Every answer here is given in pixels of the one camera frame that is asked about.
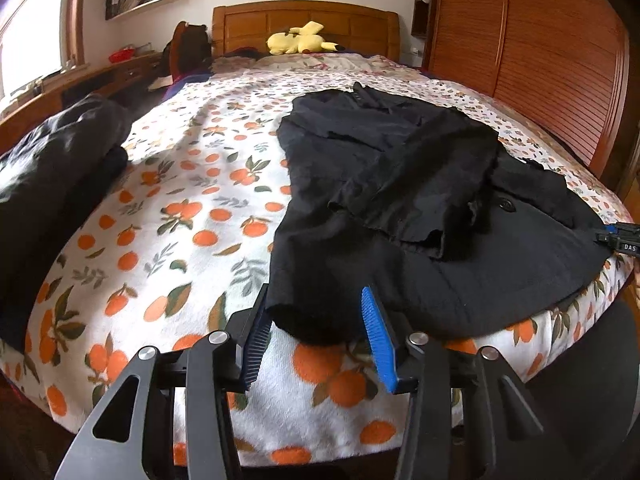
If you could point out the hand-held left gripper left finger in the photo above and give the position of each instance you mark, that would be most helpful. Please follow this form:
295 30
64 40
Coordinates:
256 342

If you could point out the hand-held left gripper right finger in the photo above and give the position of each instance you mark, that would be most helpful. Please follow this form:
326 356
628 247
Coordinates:
382 345

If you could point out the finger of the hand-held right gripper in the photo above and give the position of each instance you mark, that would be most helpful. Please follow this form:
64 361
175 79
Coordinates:
606 236

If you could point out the black double-breasted coat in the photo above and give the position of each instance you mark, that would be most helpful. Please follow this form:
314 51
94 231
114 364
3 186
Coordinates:
400 185

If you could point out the pile of folded black clothes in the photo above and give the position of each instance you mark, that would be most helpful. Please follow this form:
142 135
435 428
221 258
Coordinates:
50 185

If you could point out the wooden slatted wardrobe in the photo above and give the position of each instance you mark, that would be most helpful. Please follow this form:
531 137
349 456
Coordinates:
540 45

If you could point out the floral quilt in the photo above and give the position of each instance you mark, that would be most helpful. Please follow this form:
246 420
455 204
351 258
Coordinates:
320 64

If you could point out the dark backpack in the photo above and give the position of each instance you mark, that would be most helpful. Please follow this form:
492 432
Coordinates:
190 50

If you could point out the yellow plush toy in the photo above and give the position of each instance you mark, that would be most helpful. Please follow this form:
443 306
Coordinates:
292 41

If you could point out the red bowl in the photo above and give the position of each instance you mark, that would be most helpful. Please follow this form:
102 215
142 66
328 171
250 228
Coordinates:
121 56

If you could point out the wooden bed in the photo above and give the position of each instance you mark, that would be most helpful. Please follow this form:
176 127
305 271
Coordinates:
260 25

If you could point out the wooden desk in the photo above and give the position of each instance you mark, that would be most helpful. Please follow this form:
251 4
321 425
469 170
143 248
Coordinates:
30 115

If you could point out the wood-framed window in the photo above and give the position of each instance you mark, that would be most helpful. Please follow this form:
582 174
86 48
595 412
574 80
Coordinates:
30 35

